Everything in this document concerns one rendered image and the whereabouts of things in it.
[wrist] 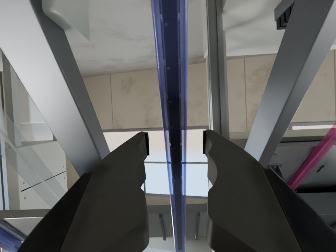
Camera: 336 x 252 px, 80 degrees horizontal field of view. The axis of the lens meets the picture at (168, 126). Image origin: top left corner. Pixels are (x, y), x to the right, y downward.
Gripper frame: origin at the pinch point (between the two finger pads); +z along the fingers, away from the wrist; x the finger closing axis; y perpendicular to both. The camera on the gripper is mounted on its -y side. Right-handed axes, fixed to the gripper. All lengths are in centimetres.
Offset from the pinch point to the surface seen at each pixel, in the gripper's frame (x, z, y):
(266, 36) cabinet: 36, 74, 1
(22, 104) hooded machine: -217, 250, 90
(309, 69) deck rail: 14.7, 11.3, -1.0
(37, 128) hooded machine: -203, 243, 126
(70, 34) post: -9.1, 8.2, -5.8
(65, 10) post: -8.1, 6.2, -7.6
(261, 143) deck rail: 14.1, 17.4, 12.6
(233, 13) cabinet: 18, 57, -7
